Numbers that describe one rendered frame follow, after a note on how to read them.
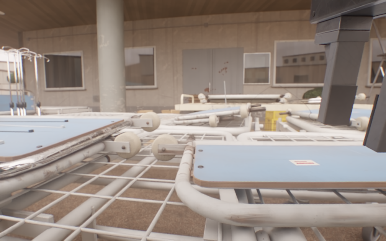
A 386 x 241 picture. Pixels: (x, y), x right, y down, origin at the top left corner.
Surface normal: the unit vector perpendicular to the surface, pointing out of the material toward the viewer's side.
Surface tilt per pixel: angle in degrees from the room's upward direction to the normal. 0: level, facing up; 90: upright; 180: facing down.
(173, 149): 91
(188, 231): 0
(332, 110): 101
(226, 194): 1
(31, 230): 90
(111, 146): 93
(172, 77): 90
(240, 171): 1
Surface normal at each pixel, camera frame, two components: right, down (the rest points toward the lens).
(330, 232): 0.00, -0.99
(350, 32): -0.04, 0.29
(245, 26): -0.15, 0.11
